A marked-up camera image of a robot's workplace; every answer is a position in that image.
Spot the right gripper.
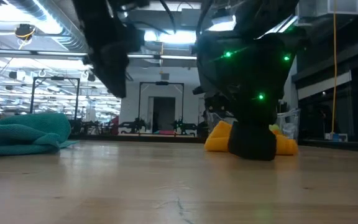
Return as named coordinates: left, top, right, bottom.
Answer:
left=193, top=30, right=309, bottom=162

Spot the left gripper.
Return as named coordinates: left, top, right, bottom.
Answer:
left=71, top=0, right=131, bottom=99

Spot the orange microfiber towel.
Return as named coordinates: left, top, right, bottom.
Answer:
left=204, top=120, right=300, bottom=156

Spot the teal microfiber towel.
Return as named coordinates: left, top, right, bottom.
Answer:
left=0, top=112, right=79, bottom=157

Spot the clear plastic bin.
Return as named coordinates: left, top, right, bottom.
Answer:
left=205, top=107, right=301, bottom=144

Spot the long ceiling light bar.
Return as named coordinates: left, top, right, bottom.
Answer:
left=0, top=48, right=198, bottom=62

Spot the dark background table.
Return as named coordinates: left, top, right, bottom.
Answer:
left=70, top=133, right=208, bottom=144

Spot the small white blue box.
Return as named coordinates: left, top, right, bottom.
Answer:
left=324, top=133, right=349, bottom=142

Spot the black background station frame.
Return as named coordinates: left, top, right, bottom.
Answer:
left=138, top=81, right=185, bottom=134
left=31, top=76, right=81, bottom=108

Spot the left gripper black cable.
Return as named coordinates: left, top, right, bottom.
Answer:
left=158, top=0, right=178, bottom=34

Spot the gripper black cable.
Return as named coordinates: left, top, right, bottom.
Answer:
left=158, top=0, right=178, bottom=34
left=196, top=0, right=214, bottom=37

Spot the black ceiling cable reel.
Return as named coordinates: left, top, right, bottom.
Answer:
left=14, top=22, right=37, bottom=42

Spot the hanging yellow cable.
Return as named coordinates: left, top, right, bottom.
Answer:
left=331, top=0, right=339, bottom=134

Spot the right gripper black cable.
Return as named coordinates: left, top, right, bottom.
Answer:
left=196, top=0, right=214, bottom=37

